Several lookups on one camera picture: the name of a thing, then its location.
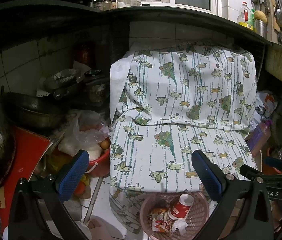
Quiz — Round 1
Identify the steel cup with potato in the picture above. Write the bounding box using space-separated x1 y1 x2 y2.
254 10 268 38

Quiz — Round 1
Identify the pink plastic waste basket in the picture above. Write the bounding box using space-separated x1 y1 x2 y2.
139 192 209 239

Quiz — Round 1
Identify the hanging metal ladle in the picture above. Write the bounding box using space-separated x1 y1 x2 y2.
275 0 282 28

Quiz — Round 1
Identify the cooking oil bottle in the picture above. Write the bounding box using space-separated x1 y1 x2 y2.
237 2 253 30

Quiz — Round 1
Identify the purple plastic bottle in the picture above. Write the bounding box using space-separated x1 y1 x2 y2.
247 120 272 157

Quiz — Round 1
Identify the red cardboard box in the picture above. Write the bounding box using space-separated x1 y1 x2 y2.
0 128 51 233

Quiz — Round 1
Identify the white blue plastic bag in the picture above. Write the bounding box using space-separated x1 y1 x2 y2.
255 91 277 120

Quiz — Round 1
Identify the clear plastic bag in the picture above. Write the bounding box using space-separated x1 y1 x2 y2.
58 110 108 157

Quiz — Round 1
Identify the red plastic bucket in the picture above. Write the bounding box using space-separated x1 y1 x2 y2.
85 137 111 177

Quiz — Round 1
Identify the cartoon print cloth cover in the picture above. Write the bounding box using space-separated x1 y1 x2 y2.
110 43 256 234

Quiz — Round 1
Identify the crumpled trash in basket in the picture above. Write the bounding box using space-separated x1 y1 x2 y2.
148 207 188 235

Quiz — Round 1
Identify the white red paper cup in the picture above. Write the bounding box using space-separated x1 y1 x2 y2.
168 194 195 220

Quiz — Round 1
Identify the dark kitchen counter top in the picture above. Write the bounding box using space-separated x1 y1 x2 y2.
0 0 282 82

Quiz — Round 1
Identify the dark metal pot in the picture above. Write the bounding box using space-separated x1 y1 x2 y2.
2 92 69 129

